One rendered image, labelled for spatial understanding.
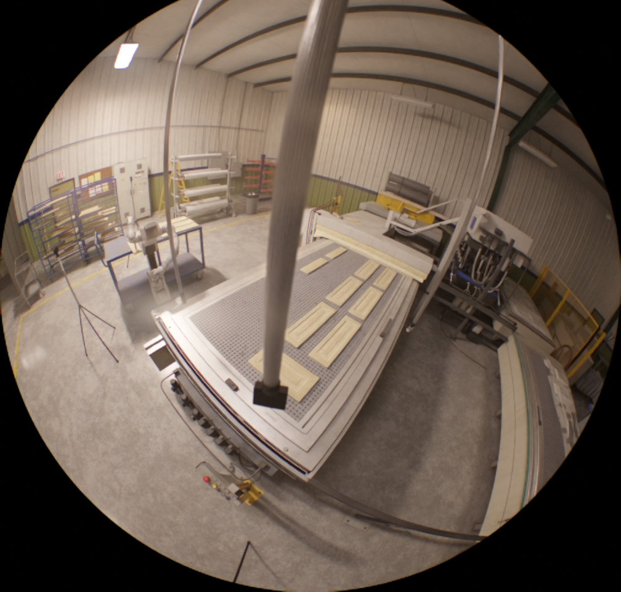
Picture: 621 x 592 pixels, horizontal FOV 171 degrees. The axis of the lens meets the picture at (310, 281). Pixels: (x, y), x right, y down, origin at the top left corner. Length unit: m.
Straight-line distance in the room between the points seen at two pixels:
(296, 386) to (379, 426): 1.38
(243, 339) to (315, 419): 0.87
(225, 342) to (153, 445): 1.50
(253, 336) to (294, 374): 0.50
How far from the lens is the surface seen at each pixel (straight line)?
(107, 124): 8.45
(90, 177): 8.33
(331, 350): 1.80
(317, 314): 2.05
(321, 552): 2.48
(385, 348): 2.08
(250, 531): 2.37
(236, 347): 1.75
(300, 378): 1.60
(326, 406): 1.56
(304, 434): 1.46
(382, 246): 3.52
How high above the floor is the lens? 2.29
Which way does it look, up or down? 34 degrees down
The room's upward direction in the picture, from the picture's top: 12 degrees clockwise
